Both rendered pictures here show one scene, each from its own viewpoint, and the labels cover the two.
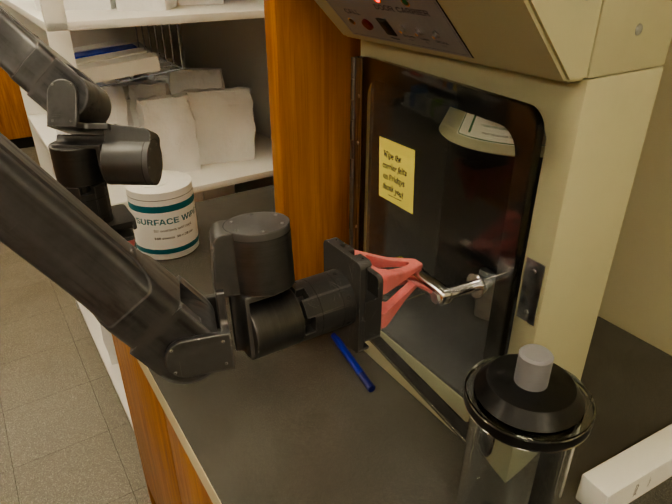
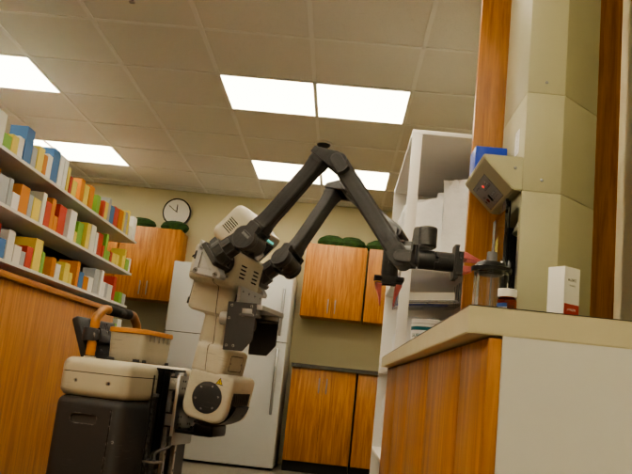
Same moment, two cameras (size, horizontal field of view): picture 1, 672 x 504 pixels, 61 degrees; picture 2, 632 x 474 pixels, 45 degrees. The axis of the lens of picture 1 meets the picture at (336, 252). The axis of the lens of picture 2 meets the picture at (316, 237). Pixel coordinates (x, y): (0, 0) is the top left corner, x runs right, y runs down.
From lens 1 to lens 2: 1.95 m
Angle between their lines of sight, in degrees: 52
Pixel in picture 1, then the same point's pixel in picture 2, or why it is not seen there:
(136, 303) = (390, 238)
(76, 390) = not seen: outside the picture
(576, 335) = (544, 292)
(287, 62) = (471, 226)
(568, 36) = (510, 177)
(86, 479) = not seen: outside the picture
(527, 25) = (497, 174)
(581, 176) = (527, 220)
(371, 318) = (459, 264)
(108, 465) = not seen: outside the picture
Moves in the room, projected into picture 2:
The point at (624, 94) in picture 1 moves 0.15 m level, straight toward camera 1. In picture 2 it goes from (542, 198) to (501, 187)
